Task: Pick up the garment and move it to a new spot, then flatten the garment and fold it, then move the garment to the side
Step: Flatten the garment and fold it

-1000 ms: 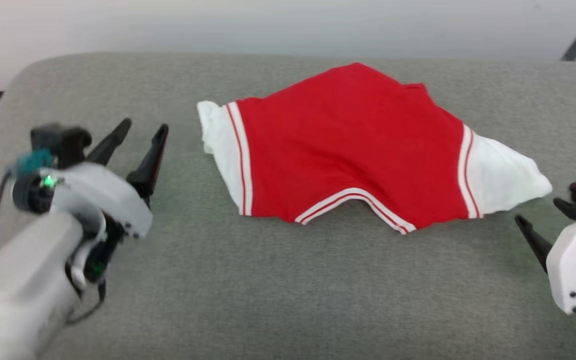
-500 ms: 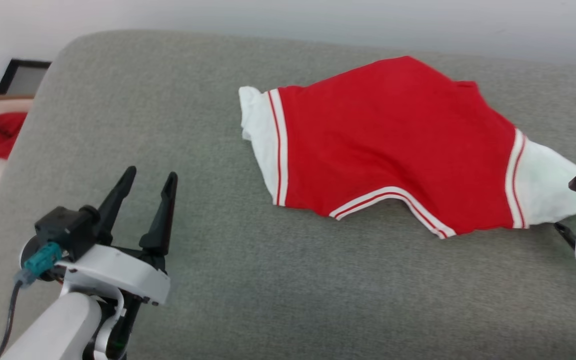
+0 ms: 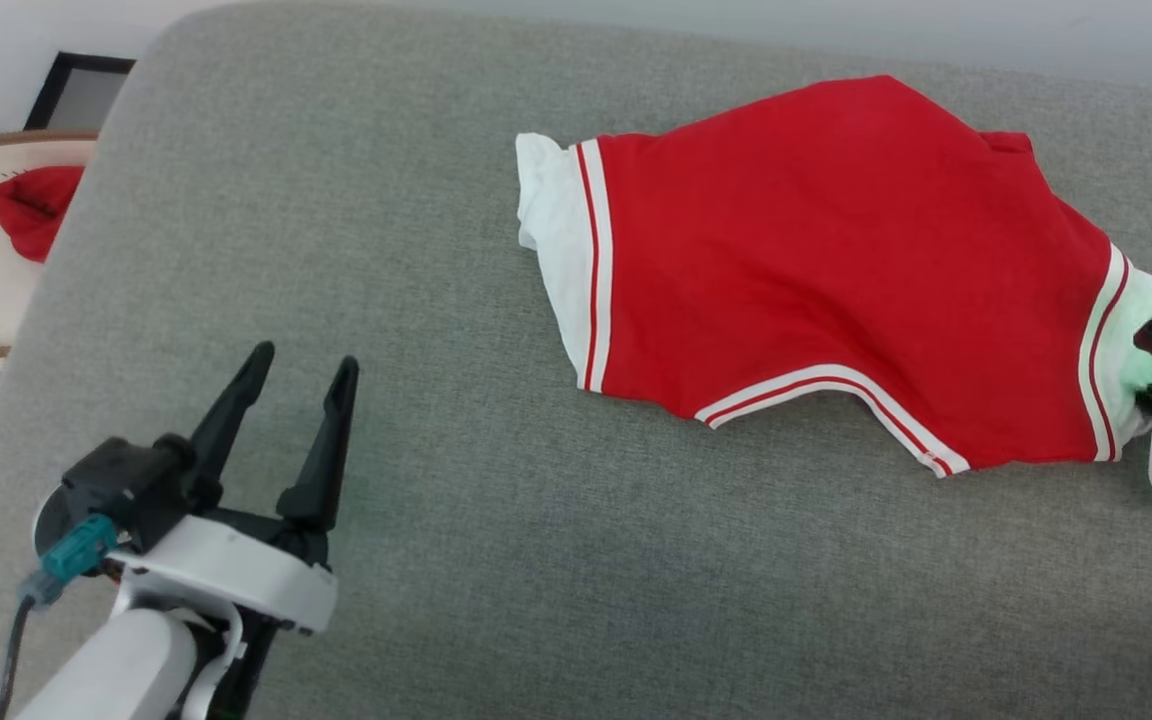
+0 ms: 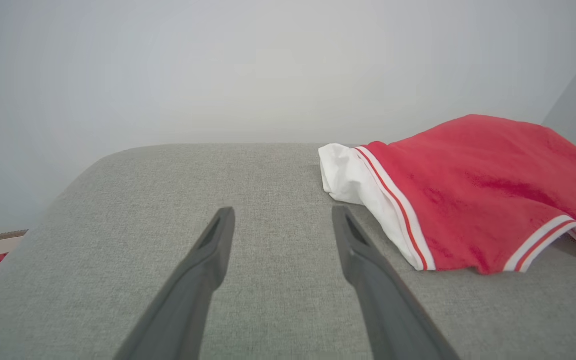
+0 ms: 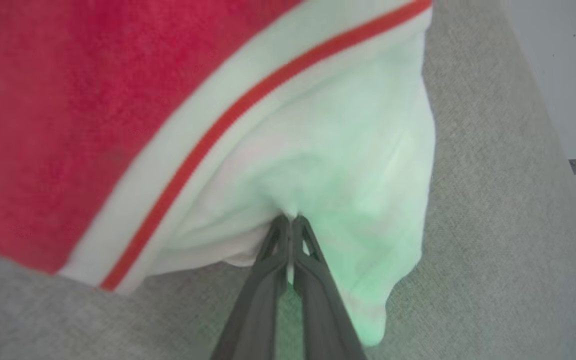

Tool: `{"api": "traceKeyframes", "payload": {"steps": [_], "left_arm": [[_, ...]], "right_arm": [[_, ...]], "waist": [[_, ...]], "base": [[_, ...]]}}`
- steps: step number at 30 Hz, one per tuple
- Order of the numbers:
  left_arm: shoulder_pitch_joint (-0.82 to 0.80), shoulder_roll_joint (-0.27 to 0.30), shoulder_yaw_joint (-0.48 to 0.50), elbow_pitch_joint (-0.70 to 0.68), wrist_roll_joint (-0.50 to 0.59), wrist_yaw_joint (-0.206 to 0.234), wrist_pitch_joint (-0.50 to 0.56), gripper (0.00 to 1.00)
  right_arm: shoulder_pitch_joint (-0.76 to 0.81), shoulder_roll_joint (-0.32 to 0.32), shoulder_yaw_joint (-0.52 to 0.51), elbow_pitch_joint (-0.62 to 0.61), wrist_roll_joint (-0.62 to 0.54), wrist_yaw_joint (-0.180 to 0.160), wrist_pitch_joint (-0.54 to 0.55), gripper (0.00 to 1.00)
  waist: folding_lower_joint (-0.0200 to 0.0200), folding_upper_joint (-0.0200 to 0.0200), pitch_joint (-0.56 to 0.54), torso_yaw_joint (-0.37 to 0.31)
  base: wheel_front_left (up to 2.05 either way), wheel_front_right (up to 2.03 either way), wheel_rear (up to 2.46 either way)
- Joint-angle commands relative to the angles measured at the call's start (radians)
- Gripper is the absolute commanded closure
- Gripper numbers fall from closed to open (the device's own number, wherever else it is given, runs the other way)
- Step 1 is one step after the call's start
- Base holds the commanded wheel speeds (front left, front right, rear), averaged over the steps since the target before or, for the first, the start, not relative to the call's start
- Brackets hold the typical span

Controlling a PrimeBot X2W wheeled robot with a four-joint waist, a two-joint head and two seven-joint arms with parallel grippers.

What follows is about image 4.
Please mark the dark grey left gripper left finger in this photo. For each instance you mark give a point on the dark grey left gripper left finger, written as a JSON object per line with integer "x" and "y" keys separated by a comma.
{"x": 193, "y": 290}

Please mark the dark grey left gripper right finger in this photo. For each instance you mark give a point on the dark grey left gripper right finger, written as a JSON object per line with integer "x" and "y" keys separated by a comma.
{"x": 383, "y": 300}

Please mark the red and white jersey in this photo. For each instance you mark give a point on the red and white jersey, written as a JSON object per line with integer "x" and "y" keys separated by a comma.
{"x": 468, "y": 190}

